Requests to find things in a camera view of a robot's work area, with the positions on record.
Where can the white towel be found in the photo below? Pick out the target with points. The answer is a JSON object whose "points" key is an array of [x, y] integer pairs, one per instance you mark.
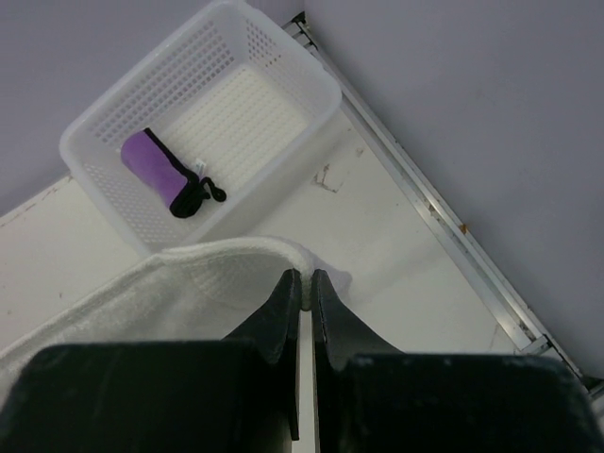
{"points": [[201, 291]]}

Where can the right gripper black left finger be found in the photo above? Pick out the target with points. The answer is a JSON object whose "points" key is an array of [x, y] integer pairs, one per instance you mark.
{"points": [[266, 401]]}

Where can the purple microfiber towel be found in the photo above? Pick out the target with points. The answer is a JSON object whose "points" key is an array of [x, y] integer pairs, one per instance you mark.
{"points": [[183, 190]]}

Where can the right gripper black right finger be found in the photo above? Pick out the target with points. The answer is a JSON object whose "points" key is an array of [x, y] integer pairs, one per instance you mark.
{"points": [[338, 335]]}

